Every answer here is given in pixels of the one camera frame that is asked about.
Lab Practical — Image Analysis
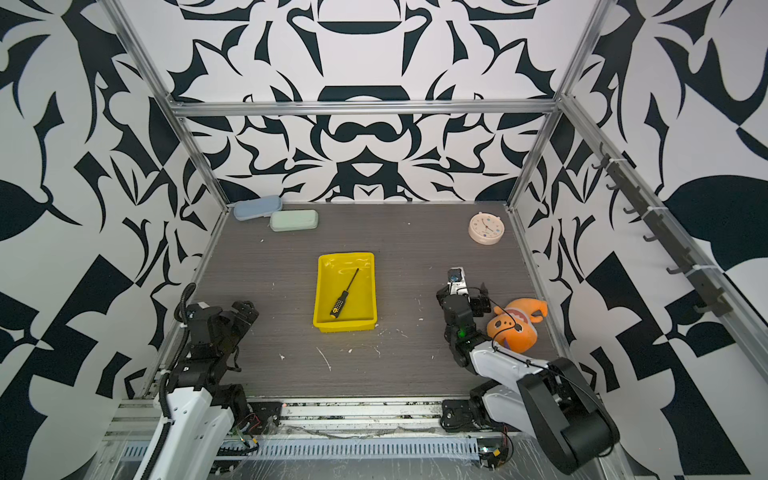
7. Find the black yellow screwdriver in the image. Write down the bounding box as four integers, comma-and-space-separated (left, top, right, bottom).
330, 268, 360, 320

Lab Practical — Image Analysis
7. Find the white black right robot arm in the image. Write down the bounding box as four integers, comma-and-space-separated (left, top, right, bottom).
436, 283, 620, 474

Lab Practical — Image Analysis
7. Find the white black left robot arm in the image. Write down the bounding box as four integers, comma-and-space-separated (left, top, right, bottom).
134, 283, 259, 479

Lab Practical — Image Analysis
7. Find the yellow plastic bin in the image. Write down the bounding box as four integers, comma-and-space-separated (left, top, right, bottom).
312, 252, 378, 333

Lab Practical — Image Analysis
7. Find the orange plush toy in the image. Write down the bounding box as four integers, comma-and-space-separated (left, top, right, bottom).
486, 298, 548, 354

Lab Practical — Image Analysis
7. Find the round cream alarm clock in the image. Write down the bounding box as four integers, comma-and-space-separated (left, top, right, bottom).
468, 212, 505, 246

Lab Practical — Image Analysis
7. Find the blue glasses case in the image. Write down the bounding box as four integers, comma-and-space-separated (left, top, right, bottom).
233, 196, 282, 221

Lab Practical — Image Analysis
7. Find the green glasses case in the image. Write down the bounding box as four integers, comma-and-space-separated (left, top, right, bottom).
269, 209, 319, 232

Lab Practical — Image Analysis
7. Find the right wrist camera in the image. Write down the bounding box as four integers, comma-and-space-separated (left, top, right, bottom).
448, 267, 469, 295

